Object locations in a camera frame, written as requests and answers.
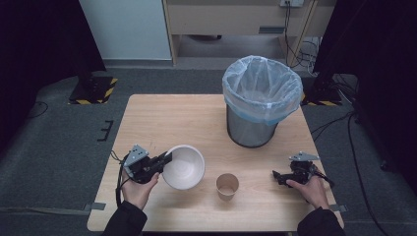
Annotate dark curtain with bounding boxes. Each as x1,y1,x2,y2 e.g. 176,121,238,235
312,0,417,186
0,0,108,155

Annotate white power strip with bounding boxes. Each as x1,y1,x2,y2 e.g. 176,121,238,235
278,0,306,9

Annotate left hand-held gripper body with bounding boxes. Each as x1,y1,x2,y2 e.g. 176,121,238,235
123,144,165,185

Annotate striped black stand base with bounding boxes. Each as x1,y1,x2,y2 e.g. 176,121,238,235
67,75,119,106
300,76,344,107

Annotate translucent white trash bag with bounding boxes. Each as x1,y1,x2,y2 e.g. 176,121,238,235
221,54,304,127

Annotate black floor cable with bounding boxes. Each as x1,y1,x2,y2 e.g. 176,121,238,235
309,110,391,236
27,100,50,120

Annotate hanging black cables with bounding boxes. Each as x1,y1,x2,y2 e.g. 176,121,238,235
282,1,320,71

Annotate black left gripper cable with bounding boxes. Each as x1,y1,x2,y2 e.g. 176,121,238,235
110,149,133,208

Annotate white paper bowl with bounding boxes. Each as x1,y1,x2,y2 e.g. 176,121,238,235
161,144,207,191

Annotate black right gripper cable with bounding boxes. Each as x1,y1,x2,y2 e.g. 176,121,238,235
312,166,336,189

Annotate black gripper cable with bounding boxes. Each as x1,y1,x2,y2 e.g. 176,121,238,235
312,166,336,189
110,149,133,208

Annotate light wooden desk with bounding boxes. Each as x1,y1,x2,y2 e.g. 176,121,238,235
162,0,338,68

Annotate metal mesh trash bin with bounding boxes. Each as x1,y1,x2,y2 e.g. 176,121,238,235
225,103,280,148

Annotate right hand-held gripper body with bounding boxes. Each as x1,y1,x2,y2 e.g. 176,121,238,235
287,150,322,185

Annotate person's right hand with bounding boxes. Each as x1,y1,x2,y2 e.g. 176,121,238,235
285,174,330,211

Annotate brown paper cup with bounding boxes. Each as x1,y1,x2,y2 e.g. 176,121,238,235
215,173,240,202

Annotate person's left hand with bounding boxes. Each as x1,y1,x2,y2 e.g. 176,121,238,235
120,169,161,211

